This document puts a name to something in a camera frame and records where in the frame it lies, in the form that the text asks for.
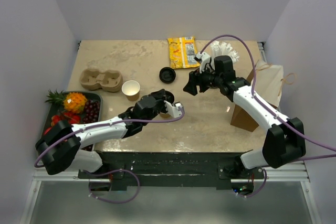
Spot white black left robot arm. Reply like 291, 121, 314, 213
34, 89, 184, 178

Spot aluminium frame rail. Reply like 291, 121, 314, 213
18, 166, 90, 224

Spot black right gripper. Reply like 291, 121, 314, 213
183, 63, 223, 96

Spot black plastic cup lid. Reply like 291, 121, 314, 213
162, 90, 175, 104

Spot cardboard cup carrier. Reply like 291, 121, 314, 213
79, 68, 123, 93

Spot small pineapple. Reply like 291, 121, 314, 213
45, 90, 67, 105

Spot brown paper cup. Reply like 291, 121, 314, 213
159, 113, 171, 119
121, 80, 140, 101

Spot green fruit tray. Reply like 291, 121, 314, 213
44, 90, 103, 154

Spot yellow snack bag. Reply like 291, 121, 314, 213
167, 36, 200, 69

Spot red strawberries cluster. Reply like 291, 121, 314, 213
43, 112, 81, 135

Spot purple grapes bunch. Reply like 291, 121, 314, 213
82, 100, 100, 123

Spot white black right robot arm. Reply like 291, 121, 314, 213
183, 52, 306, 178

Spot orange horned melon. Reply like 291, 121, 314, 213
63, 92, 88, 114

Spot brown paper bag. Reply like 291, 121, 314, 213
230, 60, 297, 132

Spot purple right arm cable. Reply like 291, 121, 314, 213
201, 34, 336, 198

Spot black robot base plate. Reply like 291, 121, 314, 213
78, 152, 264, 190

